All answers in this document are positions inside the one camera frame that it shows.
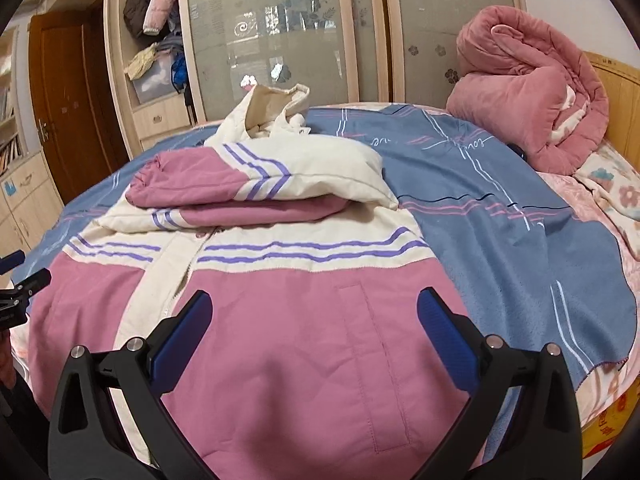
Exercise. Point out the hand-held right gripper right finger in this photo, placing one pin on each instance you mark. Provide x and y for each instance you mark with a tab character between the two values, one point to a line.
445	340

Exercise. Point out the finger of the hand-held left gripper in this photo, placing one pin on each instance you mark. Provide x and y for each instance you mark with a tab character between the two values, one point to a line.
11	262
27	285

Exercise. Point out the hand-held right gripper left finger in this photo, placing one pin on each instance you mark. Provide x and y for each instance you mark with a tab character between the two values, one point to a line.
182	340

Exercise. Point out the pink and cream hooded jacket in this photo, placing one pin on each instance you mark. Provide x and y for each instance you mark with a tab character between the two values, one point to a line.
280	320

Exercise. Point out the grey folded clothes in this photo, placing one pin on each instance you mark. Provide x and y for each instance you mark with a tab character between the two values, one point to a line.
170	45

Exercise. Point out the light wooden cabinet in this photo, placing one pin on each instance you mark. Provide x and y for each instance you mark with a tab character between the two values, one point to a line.
30	200

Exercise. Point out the blue striped blanket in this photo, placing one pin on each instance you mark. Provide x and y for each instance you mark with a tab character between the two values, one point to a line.
500	240

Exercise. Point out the bookshelf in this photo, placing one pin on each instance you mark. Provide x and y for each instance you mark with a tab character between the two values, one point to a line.
9	110

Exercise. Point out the brown wooden door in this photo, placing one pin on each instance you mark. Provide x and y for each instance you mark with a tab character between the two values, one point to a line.
75	110

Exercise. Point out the pink floral bed sheet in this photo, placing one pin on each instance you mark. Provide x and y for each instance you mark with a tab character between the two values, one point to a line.
607	385

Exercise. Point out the red and yellow shopping bag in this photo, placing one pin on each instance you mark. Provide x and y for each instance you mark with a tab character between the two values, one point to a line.
605	430

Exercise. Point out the small black object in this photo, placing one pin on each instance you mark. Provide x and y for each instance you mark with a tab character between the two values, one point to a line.
516	151

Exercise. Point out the wardrobe drawer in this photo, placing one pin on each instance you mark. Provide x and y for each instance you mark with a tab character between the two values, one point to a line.
160	117

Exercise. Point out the white floral blanket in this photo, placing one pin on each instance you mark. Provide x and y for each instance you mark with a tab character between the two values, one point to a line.
615	190

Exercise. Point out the light wooden wardrobe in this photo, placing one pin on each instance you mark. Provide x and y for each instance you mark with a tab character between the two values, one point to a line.
116	60

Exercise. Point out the clear plastic storage box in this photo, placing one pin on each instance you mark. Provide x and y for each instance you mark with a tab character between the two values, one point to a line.
155	85

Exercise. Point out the cream crumpled cloth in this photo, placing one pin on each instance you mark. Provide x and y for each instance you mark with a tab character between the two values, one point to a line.
141	61

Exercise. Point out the pink rolled quilt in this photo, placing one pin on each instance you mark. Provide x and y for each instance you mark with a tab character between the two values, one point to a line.
505	105

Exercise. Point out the blue bag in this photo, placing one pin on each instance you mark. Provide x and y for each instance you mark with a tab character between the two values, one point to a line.
178	72

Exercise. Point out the dark hanging coat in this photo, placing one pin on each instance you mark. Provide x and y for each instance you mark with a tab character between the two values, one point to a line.
136	7

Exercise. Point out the wooden headboard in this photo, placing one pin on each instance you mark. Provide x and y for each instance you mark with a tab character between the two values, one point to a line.
620	95

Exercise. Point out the frosted glass sliding door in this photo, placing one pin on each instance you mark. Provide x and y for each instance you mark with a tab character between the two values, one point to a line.
440	10
280	35

